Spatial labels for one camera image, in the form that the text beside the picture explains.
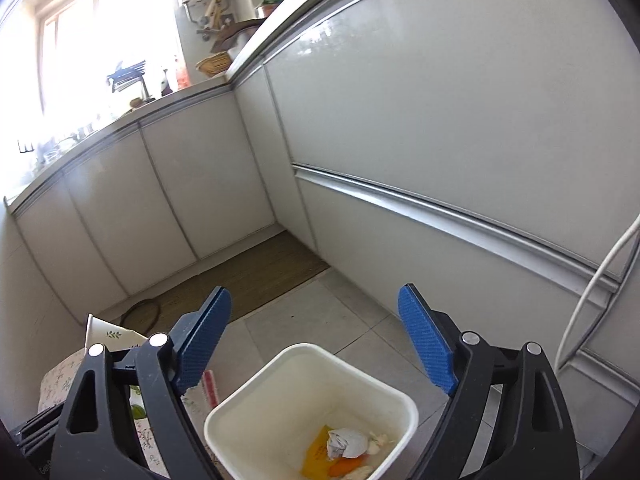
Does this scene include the row of small jars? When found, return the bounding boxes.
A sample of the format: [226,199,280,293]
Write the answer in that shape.
[35,115,111,161]

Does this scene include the large brown floor mat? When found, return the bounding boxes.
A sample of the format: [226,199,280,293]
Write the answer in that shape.
[190,230,331,321]

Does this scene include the white cabinet under stove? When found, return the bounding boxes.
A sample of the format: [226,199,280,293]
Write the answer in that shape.
[227,0,640,411]

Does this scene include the white plastic bin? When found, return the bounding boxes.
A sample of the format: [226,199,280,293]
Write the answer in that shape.
[203,342,420,480]

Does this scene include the kitchen window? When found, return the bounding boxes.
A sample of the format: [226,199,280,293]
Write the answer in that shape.
[35,0,181,126]

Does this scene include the metal water pipes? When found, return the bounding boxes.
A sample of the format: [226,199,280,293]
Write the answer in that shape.
[182,0,231,41]

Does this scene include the leaf print paper cup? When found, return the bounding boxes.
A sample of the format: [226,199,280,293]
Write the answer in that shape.
[82,313,148,358]

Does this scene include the red bottle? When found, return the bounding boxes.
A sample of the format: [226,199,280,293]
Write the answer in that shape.
[172,55,193,88]

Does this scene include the white cabinet under window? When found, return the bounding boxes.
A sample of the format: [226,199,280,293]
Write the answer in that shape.
[5,85,278,311]

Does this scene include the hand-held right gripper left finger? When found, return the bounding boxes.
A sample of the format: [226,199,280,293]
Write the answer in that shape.
[50,286,233,480]

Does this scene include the dark dish rack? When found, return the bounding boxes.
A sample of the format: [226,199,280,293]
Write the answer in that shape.
[106,60,151,103]

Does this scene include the white cable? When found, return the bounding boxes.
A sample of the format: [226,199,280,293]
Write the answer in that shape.
[555,212,640,376]

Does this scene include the small brown floor mat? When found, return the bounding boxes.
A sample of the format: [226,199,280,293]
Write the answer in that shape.
[107,270,221,331]

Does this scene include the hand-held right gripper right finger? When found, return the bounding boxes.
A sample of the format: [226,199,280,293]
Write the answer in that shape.
[397,284,583,480]

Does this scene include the yellow snack packet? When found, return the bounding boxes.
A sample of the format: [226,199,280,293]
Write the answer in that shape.
[301,424,346,479]

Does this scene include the wooden cutting board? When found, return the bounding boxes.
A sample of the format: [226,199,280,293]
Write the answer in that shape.
[210,19,266,53]

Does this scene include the white paper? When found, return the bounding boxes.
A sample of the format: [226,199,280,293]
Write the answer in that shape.
[326,427,372,461]

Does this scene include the woven basket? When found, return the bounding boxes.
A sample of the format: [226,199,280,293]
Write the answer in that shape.
[195,52,233,78]

